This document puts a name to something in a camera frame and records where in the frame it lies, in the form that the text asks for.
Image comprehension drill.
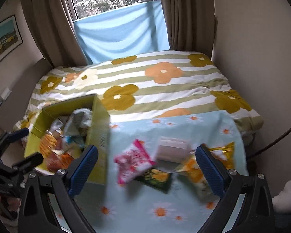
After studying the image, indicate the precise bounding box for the daisy print tablecloth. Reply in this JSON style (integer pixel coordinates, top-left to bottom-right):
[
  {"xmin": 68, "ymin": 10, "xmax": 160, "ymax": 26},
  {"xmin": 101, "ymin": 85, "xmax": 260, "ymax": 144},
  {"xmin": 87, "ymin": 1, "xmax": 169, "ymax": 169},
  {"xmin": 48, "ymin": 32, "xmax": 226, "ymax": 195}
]
[{"xmin": 48, "ymin": 109, "xmax": 251, "ymax": 233}]

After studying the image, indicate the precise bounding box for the striped floral blanket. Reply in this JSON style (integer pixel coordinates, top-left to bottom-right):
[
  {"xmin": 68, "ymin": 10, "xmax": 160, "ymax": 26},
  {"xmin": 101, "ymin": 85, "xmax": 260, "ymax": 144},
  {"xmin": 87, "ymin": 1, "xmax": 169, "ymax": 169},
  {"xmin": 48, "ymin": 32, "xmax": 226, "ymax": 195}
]
[{"xmin": 13, "ymin": 50, "xmax": 265, "ymax": 146}]

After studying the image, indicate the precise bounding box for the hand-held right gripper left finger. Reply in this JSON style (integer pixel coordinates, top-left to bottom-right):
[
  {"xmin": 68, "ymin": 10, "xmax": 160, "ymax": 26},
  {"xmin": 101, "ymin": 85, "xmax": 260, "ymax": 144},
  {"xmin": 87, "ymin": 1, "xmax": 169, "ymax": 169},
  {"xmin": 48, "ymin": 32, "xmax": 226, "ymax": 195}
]
[{"xmin": 17, "ymin": 145, "xmax": 99, "ymax": 233}]

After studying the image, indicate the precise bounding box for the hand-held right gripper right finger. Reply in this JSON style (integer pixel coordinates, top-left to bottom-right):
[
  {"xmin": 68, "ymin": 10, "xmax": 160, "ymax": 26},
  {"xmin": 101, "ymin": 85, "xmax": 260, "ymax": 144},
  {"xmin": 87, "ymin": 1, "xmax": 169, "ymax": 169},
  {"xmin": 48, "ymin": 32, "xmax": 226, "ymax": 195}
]
[{"xmin": 195, "ymin": 145, "xmax": 275, "ymax": 233}]

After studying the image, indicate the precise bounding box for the white clothing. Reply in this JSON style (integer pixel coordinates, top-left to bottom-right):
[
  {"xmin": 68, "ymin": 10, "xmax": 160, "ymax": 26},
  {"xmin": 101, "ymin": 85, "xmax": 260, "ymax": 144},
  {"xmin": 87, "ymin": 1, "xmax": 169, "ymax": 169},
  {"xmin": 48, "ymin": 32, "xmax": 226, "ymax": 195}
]
[{"xmin": 273, "ymin": 178, "xmax": 291, "ymax": 213}]

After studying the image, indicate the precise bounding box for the black curved cable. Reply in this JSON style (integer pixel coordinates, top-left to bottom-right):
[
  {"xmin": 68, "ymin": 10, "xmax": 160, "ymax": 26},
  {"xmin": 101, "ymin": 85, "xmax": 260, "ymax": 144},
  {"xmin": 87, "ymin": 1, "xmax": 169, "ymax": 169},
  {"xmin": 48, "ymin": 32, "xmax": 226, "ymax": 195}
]
[{"xmin": 247, "ymin": 118, "xmax": 291, "ymax": 159}]

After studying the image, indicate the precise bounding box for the silver snack packet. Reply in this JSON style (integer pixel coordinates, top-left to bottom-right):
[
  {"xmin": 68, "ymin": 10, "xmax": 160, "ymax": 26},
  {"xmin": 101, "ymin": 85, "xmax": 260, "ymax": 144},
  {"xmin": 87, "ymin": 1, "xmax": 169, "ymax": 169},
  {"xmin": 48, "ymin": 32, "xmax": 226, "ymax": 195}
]
[{"xmin": 64, "ymin": 108, "xmax": 94, "ymax": 137}]

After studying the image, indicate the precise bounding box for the pink red snack packet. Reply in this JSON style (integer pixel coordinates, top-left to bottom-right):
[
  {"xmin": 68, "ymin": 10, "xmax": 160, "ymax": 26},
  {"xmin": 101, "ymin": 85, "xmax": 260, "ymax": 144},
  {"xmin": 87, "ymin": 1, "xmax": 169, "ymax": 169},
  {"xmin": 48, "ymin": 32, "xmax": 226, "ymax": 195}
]
[{"xmin": 114, "ymin": 139, "xmax": 156, "ymax": 185}]

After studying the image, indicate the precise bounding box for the light blue cloth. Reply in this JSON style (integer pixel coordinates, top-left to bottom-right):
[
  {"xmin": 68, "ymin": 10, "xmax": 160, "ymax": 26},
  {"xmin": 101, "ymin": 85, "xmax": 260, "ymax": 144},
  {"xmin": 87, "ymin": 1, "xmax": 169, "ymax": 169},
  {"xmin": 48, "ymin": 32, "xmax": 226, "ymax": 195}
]
[{"xmin": 72, "ymin": 0, "xmax": 171, "ymax": 65}]

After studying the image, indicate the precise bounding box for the blue white snack packet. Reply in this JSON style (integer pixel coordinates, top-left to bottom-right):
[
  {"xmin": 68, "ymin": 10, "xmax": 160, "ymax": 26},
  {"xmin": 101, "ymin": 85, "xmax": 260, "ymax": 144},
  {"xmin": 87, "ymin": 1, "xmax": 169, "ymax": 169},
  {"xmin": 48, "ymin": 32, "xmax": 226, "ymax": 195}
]
[{"xmin": 62, "ymin": 133, "xmax": 86, "ymax": 151}]

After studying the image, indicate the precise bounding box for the yellow green cardboard box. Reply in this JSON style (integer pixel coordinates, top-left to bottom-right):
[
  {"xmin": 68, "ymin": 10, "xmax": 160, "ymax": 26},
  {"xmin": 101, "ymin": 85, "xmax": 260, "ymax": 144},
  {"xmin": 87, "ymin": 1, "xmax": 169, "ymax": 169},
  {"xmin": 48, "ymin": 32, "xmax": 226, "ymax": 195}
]
[{"xmin": 23, "ymin": 93, "xmax": 111, "ymax": 185}]

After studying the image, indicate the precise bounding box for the framed wall picture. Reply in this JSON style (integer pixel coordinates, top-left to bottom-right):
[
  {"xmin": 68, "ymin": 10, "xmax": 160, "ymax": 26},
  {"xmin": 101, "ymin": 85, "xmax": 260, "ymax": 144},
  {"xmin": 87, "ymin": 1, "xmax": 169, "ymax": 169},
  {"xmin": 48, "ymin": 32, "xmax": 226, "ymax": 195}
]
[{"xmin": 0, "ymin": 14, "xmax": 24, "ymax": 72}]

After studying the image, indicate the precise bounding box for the golden yellow snack packet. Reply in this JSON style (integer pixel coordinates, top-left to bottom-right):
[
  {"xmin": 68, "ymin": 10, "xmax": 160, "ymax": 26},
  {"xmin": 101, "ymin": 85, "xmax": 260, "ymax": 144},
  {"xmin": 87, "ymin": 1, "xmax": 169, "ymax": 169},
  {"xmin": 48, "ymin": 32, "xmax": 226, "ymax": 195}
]
[{"xmin": 208, "ymin": 141, "xmax": 236, "ymax": 163}]

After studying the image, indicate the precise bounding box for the orange checkered snack packet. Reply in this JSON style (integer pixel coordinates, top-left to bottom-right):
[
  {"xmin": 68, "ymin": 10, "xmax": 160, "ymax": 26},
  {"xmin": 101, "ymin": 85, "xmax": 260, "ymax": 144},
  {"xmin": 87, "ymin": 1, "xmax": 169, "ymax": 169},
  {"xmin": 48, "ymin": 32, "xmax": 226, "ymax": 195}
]
[{"xmin": 38, "ymin": 132, "xmax": 57, "ymax": 159}]

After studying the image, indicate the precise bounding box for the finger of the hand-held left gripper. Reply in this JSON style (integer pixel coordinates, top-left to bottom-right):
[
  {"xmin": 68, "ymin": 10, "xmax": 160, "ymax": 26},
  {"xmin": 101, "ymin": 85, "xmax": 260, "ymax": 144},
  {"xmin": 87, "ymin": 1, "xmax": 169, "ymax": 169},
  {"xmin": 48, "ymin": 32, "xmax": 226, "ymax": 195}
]
[
  {"xmin": 0, "ymin": 128, "xmax": 30, "ymax": 156},
  {"xmin": 12, "ymin": 152, "xmax": 44, "ymax": 173}
]

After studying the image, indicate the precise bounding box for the yellow orange snack packet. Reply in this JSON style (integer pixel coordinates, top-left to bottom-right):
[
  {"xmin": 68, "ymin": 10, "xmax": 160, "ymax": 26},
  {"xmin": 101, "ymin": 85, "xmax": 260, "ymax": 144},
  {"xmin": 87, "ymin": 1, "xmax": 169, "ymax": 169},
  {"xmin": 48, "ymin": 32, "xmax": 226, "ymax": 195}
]
[{"xmin": 175, "ymin": 155, "xmax": 217, "ymax": 199}]

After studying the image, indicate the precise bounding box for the dark green snack packet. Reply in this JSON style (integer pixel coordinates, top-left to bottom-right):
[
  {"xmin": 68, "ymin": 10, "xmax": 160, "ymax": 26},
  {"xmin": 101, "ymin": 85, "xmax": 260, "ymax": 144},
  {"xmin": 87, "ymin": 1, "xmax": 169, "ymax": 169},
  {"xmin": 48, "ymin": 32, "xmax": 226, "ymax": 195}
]
[{"xmin": 133, "ymin": 167, "xmax": 174, "ymax": 195}]

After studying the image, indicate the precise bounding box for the grey bed headboard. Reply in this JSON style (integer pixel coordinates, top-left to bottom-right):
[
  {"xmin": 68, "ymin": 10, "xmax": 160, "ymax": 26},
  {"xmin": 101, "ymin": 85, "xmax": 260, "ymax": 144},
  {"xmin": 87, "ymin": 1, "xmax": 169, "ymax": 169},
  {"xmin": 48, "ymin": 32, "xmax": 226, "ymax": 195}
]
[{"xmin": 0, "ymin": 58, "xmax": 54, "ymax": 133}]

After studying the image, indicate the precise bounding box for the person's left hand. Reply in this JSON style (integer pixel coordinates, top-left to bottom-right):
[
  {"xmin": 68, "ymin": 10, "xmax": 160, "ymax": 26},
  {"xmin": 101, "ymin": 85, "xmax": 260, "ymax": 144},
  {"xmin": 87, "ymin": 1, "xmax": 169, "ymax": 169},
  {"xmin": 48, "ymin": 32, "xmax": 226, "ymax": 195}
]
[{"xmin": 0, "ymin": 191, "xmax": 22, "ymax": 214}]

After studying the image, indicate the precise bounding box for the brown curtain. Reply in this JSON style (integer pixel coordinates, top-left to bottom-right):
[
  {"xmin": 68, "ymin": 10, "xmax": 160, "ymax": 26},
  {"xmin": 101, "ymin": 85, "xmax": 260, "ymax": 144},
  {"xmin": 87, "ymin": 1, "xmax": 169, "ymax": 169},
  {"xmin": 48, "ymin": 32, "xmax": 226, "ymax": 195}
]
[
  {"xmin": 158, "ymin": 0, "xmax": 219, "ymax": 54},
  {"xmin": 19, "ymin": 0, "xmax": 93, "ymax": 69}
]

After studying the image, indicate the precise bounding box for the pale pink boxy pack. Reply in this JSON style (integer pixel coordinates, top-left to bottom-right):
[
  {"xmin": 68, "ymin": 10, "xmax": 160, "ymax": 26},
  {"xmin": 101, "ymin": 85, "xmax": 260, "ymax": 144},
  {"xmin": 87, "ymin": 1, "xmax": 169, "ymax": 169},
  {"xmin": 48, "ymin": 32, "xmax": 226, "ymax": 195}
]
[{"xmin": 156, "ymin": 137, "xmax": 191, "ymax": 163}]

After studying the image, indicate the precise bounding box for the small orange snack packet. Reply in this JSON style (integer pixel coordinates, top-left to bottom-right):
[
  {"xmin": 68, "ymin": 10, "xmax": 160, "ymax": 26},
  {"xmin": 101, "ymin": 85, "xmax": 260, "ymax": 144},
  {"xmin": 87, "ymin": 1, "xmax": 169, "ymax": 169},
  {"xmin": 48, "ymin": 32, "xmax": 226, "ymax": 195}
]
[{"xmin": 46, "ymin": 150, "xmax": 81, "ymax": 173}]

